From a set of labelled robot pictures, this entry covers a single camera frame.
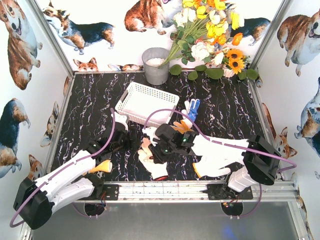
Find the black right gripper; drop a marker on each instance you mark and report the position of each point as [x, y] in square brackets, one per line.
[155, 153]

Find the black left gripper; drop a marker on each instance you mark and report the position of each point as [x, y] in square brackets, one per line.
[132, 137]

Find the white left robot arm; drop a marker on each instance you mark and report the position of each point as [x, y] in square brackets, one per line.
[37, 200]

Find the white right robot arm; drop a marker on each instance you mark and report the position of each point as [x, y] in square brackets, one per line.
[243, 161]

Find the white plastic storage basket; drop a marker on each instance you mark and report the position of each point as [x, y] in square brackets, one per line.
[146, 105]

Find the orange dotted work glove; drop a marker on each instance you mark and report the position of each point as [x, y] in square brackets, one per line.
[183, 126]

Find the blue dotted work glove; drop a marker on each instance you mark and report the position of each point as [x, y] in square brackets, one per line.
[191, 110]

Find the white cotton glove orange cuff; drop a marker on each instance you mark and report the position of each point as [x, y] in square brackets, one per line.
[212, 167]

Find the grey metal bucket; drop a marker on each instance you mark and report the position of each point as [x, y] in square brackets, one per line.
[155, 67]

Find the artificial flower bouquet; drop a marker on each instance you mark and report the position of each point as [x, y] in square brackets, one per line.
[208, 32]

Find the aluminium front rail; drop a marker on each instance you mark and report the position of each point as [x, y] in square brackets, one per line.
[187, 191]

